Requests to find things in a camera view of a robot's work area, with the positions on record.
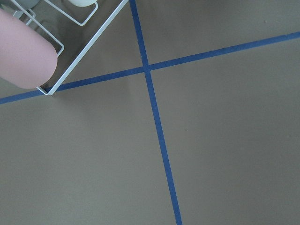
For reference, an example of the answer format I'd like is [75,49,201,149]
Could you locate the white cup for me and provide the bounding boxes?
[68,0,97,7]

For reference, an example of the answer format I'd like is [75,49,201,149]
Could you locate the pink cup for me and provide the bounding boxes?
[0,9,58,89]

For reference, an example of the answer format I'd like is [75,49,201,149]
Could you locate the grey cup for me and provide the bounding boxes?
[16,0,39,9]

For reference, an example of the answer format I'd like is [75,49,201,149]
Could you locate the white wire cup rack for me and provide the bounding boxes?
[10,0,127,96]

